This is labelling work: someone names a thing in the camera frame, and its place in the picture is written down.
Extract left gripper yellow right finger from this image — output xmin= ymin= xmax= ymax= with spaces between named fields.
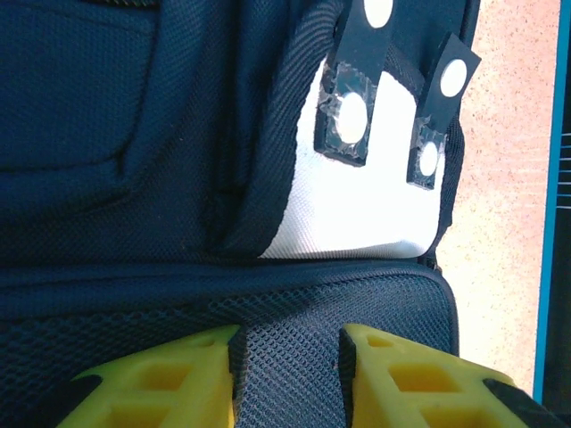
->
xmin=337 ymin=322 xmax=570 ymax=428

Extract navy blue backpack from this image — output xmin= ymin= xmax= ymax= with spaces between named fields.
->
xmin=0 ymin=0 xmax=482 ymax=428

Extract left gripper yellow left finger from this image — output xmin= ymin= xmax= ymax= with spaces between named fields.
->
xmin=55 ymin=324 xmax=243 ymax=428

